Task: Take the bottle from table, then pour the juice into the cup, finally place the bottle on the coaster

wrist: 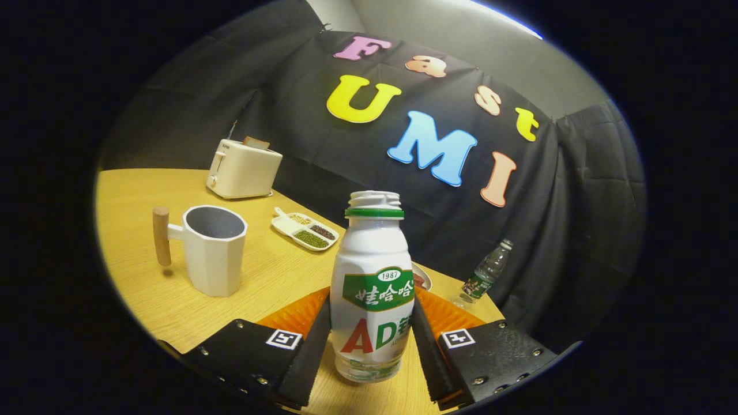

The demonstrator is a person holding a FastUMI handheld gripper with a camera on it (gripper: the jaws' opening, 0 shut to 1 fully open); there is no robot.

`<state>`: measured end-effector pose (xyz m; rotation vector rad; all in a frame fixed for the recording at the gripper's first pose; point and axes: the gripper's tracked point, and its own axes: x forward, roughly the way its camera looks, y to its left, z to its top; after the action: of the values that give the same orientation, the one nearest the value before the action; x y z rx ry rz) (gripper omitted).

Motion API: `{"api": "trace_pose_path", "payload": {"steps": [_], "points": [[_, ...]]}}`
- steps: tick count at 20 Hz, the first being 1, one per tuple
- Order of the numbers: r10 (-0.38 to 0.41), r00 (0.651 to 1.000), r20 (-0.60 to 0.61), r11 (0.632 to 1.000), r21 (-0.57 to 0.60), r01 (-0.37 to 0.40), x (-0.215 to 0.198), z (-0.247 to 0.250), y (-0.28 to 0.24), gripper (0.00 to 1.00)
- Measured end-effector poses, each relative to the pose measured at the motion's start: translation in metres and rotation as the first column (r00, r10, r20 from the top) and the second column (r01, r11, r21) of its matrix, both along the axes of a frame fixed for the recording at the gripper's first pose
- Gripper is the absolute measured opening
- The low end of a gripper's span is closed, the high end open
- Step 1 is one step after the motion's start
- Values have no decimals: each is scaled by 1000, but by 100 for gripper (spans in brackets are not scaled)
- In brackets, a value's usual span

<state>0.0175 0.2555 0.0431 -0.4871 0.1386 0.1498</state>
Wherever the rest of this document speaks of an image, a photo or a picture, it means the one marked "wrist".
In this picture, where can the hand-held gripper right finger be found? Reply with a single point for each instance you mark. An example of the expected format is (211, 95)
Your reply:
(429, 351)

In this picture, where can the red-brown meat piece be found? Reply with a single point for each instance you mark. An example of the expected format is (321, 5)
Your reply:
(419, 280)

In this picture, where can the toast slice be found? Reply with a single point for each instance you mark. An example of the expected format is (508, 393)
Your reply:
(256, 143)

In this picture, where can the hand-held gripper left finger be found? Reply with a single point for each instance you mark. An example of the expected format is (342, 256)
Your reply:
(308, 357)

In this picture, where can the white juice bottle green label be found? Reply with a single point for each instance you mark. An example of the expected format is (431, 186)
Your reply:
(372, 248)

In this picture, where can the white divided bean dish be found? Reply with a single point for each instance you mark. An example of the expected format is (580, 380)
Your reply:
(305, 230)

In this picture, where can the white round plate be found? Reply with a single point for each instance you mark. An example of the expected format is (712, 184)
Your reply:
(425, 273)

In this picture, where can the cream toaster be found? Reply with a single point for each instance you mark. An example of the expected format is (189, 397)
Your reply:
(242, 173)

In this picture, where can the clear plastic water bottle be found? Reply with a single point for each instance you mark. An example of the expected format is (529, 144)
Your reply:
(484, 276)

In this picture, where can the black backdrop cloth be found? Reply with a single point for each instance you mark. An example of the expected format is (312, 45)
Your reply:
(346, 167)

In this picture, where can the wooden table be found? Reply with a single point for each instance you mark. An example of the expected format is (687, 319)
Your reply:
(259, 276)

